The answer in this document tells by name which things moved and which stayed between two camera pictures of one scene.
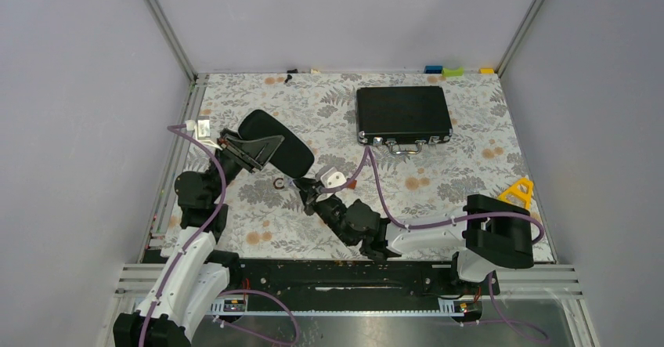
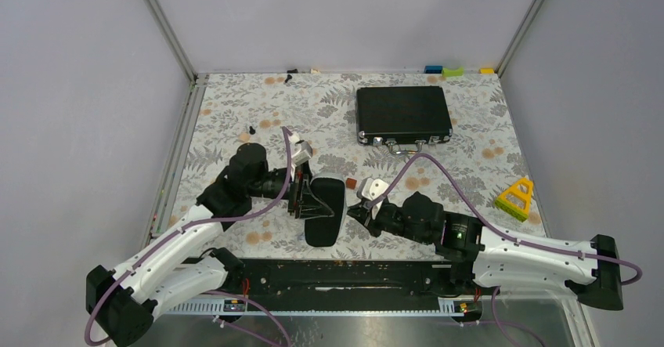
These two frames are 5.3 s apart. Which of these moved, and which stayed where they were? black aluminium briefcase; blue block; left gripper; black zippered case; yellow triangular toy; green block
Moved: black zippered case; left gripper
Stayed: yellow triangular toy; green block; blue block; black aluminium briefcase
